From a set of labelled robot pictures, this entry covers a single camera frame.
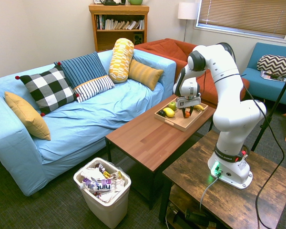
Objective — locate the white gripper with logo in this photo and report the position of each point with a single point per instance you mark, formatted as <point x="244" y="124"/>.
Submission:
<point x="188" y="102"/>

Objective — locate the orange tangerine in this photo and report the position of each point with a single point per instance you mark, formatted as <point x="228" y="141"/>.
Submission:
<point x="187" y="115"/>

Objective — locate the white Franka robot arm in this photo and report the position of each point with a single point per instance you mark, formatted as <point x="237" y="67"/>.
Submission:
<point x="228" y="107"/>

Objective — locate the light wooden tray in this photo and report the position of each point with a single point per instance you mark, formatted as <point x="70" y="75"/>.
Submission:
<point x="178" y="122"/>

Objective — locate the yellow banana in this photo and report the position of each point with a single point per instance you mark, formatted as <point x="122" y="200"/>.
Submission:
<point x="199" y="107"/>

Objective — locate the green apple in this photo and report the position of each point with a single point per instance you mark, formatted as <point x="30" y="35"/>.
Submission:
<point x="172" y="106"/>

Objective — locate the yellow lemon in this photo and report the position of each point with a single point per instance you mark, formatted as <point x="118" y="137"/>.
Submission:
<point x="169" y="112"/>

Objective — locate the dark avocado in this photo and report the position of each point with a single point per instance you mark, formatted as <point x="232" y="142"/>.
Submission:
<point x="161" y="113"/>

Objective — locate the reddish wood coffee table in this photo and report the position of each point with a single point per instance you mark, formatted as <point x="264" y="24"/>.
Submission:
<point x="143" y="143"/>

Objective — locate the mustard striped lumbar pillow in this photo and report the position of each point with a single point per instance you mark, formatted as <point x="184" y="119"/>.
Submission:
<point x="144" y="72"/>

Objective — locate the orange sofa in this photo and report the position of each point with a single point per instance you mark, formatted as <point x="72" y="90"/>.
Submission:
<point x="166" y="50"/>

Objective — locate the teal couch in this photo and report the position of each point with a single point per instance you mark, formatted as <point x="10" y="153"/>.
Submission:
<point x="255" y="83"/>

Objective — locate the yellow patterned bolster pillow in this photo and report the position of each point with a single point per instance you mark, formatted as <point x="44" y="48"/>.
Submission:
<point x="120" y="59"/>

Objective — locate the small black speaker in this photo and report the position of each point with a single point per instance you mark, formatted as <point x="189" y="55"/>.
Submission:
<point x="138" y="38"/>

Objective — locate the magazine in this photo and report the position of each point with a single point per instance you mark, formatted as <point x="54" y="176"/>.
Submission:
<point x="270" y="75"/>

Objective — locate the white navy striped pillow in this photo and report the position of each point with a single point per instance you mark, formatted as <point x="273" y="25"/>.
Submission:
<point x="93" y="87"/>

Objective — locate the white shade floor lamp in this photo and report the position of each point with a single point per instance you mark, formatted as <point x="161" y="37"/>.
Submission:
<point x="187" y="12"/>

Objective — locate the wooden bookshelf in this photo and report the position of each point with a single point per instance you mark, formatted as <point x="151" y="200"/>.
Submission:
<point x="119" y="38"/>

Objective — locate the black white chevron pillow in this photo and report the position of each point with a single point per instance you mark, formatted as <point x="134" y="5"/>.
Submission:
<point x="276" y="64"/>

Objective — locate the rustic dark wood table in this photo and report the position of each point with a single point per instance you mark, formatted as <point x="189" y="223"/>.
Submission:
<point x="228" y="205"/>

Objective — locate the light blue sofa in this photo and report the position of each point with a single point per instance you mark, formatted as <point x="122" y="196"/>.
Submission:
<point x="85" y="124"/>

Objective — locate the row of books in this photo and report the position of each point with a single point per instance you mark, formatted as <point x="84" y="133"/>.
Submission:
<point x="120" y="24"/>

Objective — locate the brown window blinds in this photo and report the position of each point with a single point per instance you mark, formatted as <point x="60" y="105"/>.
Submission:
<point x="243" y="14"/>

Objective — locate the blue striped pillow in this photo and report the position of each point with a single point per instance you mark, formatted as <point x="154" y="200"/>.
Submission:
<point x="83" y="66"/>

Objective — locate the hint labelled plastic bottle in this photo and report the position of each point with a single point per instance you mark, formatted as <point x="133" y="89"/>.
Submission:
<point x="100" y="185"/>

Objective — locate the green pot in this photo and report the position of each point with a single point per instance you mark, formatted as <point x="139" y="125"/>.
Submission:
<point x="135" y="2"/>

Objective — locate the white trash bin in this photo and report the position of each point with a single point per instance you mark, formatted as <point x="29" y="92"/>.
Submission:
<point x="107" y="210"/>

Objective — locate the black object on bookshelf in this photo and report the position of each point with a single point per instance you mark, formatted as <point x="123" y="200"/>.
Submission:
<point x="112" y="2"/>

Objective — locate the black white checked pillow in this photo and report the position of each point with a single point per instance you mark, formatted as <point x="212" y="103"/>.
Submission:
<point x="47" y="88"/>

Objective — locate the plain mustard yellow pillow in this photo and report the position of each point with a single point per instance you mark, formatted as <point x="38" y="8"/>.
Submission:
<point x="28" y="117"/>

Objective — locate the black camera tripod stand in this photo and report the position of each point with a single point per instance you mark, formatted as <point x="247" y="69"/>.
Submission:
<point x="274" y="109"/>

